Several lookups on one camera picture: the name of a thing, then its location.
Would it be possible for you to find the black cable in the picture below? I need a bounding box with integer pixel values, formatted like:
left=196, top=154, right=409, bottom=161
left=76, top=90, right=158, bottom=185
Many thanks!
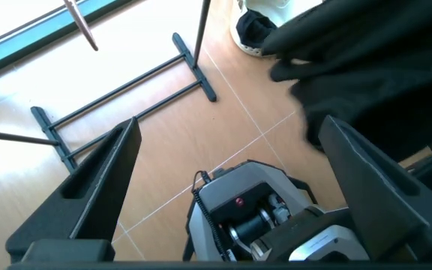
left=191, top=170, right=233, bottom=263

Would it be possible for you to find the black clothes rack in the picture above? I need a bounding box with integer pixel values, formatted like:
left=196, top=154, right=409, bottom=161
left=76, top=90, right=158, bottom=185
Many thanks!
left=0, top=0, right=218, bottom=174

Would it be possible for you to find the black garment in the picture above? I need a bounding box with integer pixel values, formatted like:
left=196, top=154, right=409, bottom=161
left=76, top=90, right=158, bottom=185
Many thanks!
left=260, top=0, right=432, bottom=163

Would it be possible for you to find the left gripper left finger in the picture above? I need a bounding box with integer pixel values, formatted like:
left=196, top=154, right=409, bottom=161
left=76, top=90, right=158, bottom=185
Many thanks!
left=5, top=116, right=143, bottom=263

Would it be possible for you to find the white laundry basket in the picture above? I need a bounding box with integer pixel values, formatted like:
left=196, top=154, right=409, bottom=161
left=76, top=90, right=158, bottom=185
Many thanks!
left=229, top=0, right=326, bottom=58

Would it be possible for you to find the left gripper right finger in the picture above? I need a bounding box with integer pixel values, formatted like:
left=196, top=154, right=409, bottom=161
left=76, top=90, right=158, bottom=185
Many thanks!
left=318, top=115, right=432, bottom=262

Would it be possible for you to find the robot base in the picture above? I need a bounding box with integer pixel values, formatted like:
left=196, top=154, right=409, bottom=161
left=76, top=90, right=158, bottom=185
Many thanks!
left=181, top=159, right=371, bottom=263

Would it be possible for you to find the pink clothes hanger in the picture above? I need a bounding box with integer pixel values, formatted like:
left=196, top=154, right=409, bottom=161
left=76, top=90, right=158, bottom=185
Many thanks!
left=62, top=0, right=100, bottom=53

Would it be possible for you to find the window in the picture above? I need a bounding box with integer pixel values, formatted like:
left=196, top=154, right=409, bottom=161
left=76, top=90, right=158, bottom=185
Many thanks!
left=0, top=0, right=134, bottom=82

